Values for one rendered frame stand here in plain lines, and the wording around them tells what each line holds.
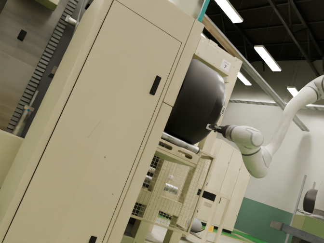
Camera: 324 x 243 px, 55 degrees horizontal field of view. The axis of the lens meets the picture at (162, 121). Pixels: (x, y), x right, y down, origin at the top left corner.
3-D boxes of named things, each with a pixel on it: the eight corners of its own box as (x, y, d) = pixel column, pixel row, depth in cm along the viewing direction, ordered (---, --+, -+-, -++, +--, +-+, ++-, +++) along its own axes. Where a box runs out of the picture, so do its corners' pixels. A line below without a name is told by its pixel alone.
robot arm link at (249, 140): (226, 130, 158) (235, 152, 162) (247, 135, 144) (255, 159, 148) (242, 120, 161) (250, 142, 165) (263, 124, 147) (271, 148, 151)
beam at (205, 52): (170, 38, 234) (177, 21, 237) (155, 46, 256) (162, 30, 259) (229, 76, 259) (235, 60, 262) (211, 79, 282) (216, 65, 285)
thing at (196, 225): (200, 250, 409) (220, 192, 424) (168, 233, 453) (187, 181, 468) (214, 253, 433) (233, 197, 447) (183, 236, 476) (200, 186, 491)
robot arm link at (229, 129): (235, 123, 159) (228, 121, 165) (228, 139, 159) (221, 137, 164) (248, 129, 163) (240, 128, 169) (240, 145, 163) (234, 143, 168)
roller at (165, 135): (156, 125, 193) (152, 129, 196) (156, 131, 190) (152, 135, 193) (199, 146, 208) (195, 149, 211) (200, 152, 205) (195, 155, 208)
